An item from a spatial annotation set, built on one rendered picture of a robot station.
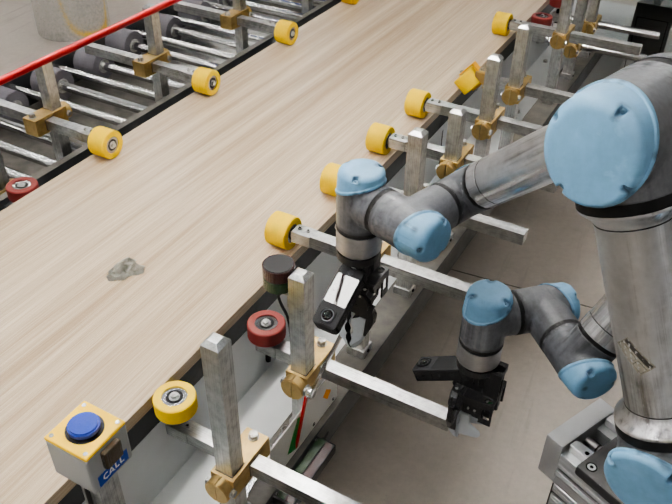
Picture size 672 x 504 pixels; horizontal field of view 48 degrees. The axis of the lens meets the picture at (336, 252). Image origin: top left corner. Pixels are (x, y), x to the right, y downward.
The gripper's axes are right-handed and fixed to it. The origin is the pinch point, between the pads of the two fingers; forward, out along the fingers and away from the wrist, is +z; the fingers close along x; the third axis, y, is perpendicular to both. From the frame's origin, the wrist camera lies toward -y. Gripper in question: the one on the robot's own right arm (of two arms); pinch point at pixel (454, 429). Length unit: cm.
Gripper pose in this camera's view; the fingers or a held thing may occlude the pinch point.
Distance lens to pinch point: 150.2
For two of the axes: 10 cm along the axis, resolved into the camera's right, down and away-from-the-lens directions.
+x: 4.9, -5.3, 6.9
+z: -0.1, 7.9, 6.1
